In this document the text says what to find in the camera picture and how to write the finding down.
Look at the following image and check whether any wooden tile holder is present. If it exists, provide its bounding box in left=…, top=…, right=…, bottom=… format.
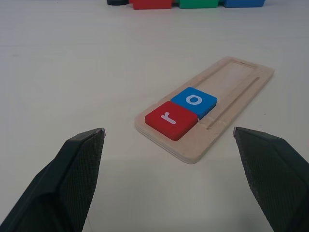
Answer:
left=134, top=56, right=275, bottom=165

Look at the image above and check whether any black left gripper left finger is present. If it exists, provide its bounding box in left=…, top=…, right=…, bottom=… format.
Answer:
left=0, top=128, right=106, bottom=232

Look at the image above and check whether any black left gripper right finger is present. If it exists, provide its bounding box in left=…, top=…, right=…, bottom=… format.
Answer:
left=232, top=127, right=309, bottom=232

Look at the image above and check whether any red plastic bin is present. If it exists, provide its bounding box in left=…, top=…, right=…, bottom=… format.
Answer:
left=129, top=0, right=172, bottom=10

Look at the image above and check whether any blue letter tile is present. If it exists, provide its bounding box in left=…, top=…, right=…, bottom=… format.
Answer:
left=170, top=87, right=218, bottom=121

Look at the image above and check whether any blue plastic bin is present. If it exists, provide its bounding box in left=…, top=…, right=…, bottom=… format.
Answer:
left=222, top=0, right=265, bottom=8

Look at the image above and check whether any red letter r tile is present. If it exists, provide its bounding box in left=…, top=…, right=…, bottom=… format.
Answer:
left=144, top=101, right=199, bottom=141

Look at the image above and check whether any green plastic bin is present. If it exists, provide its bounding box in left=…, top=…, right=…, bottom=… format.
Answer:
left=179, top=0, right=219, bottom=9

